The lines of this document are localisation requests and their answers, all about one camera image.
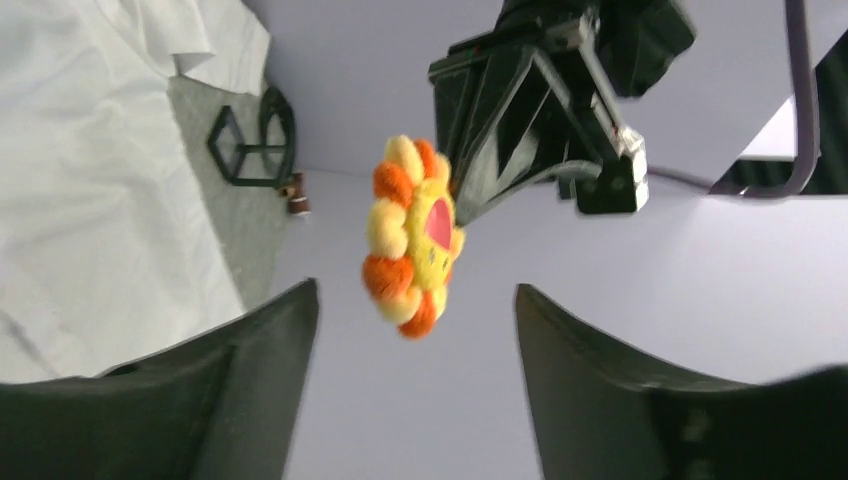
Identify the brown toy figure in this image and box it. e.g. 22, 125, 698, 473
277, 172, 311, 216

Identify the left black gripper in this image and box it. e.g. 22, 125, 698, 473
428, 1, 695, 225

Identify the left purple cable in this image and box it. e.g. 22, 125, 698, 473
645, 0, 823, 200

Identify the white button shirt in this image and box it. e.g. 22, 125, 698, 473
1, 1, 270, 383

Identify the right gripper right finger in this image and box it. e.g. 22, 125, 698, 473
515, 284, 847, 480

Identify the black wire frame stand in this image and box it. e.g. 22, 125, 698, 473
205, 86, 297, 189

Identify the orange yellow flower brooch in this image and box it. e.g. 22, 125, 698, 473
362, 135, 465, 339

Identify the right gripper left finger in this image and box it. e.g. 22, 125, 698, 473
1, 278, 319, 480

